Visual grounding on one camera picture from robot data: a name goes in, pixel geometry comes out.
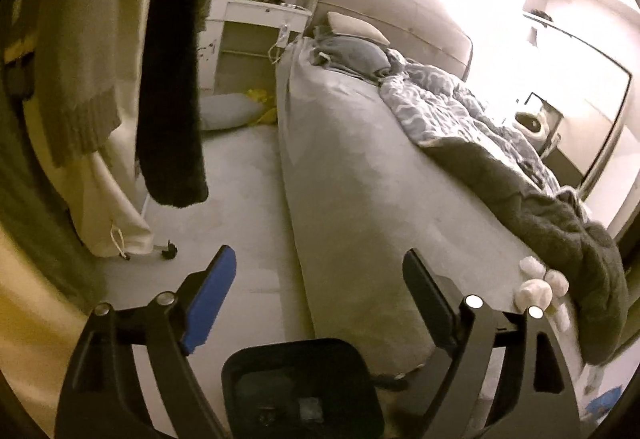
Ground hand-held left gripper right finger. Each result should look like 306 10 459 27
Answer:
390 248 583 439

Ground yellow plastic bag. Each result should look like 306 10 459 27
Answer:
245 89 278 124

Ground grey bed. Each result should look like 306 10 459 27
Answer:
274 36 601 380

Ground black plastic trash bin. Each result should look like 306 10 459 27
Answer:
221 338 385 439

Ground grey floor cushion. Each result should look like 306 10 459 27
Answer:
200 93 263 132

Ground blue object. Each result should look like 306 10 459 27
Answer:
587 389 621 415

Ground dark yellow-striped garment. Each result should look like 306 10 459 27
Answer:
0 0 51 100

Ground black fuzzy garment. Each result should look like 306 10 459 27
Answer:
135 0 210 208

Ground blue patterned duvet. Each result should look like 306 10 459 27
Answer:
378 49 561 192

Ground dark grey fuzzy blanket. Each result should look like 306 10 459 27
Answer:
420 139 628 365

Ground cream drawstring trousers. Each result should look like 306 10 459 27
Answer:
65 119 153 260

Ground white vanity table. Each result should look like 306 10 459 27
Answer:
200 0 311 94

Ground blue-grey pillow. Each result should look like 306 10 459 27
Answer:
312 36 391 72

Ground grey padded headboard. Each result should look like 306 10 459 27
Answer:
306 0 473 82

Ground clothes rack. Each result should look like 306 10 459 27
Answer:
120 241 179 262

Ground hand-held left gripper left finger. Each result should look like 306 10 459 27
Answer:
54 245 237 439

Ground cream pillow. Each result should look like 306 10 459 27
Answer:
327 11 391 44

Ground white charger cable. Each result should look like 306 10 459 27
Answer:
267 21 293 62

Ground large dark-framed mirror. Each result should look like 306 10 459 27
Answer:
522 11 633 192

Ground cream hanging cloth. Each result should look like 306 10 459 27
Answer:
0 219 101 420

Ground white round appliance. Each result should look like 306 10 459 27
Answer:
515 111 551 140

